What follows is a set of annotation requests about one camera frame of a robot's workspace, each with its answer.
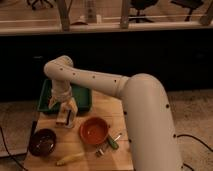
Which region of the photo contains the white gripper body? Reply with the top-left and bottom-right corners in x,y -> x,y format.
48,97 -> 78,114

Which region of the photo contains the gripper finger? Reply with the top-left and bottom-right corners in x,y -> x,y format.
56,112 -> 67,125
67,113 -> 74,128

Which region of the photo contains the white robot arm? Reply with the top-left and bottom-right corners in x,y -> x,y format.
44,55 -> 183,171

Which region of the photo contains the green plastic tray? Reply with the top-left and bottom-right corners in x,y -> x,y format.
37,79 -> 92,114

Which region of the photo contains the orange bowl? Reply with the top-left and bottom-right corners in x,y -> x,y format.
79,117 -> 109,145

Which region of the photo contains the dark brown bowl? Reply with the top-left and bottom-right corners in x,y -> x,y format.
28,129 -> 56,157

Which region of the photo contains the yellow banana toy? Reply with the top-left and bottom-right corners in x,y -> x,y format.
56,153 -> 84,166

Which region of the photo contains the small metal clip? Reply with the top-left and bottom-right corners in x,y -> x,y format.
95,149 -> 105,157

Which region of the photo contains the black office chair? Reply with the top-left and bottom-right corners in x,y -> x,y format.
129,0 -> 158,23

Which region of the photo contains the green handled tool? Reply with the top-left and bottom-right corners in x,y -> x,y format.
107,133 -> 122,150

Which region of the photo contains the black cable left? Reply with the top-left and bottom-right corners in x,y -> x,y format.
0,125 -> 29,171

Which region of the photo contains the black cable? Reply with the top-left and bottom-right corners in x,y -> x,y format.
0,125 -> 29,171
175,133 -> 213,171

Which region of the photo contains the black cable right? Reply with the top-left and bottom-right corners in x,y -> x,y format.
175,133 -> 213,171

